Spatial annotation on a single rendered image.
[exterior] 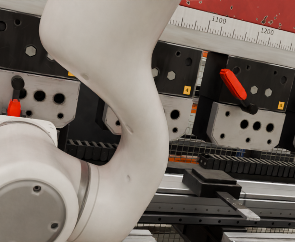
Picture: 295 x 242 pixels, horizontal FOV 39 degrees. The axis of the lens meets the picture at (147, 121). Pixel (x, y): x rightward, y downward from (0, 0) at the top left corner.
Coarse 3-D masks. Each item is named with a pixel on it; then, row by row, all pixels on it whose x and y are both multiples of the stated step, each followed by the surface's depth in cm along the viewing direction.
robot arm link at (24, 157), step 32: (0, 128) 41; (32, 128) 41; (0, 160) 32; (32, 160) 31; (64, 160) 37; (0, 192) 30; (32, 192) 31; (64, 192) 32; (0, 224) 30; (32, 224) 31; (64, 224) 32
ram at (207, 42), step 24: (0, 0) 60; (24, 0) 61; (192, 0) 69; (216, 0) 70; (240, 0) 72; (264, 0) 73; (288, 0) 75; (168, 24) 69; (264, 24) 74; (288, 24) 76; (216, 48) 72; (240, 48) 74; (264, 48) 76
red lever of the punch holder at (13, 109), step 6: (12, 78) 60; (18, 78) 59; (12, 84) 58; (18, 84) 59; (24, 84) 59; (18, 90) 60; (12, 96) 60; (18, 96) 60; (12, 102) 59; (18, 102) 60; (12, 108) 60; (18, 108) 60; (12, 114) 60; (18, 114) 60
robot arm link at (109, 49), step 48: (48, 0) 30; (96, 0) 28; (144, 0) 28; (48, 48) 31; (96, 48) 29; (144, 48) 30; (144, 96) 32; (144, 144) 34; (96, 192) 37; (144, 192) 36; (96, 240) 38
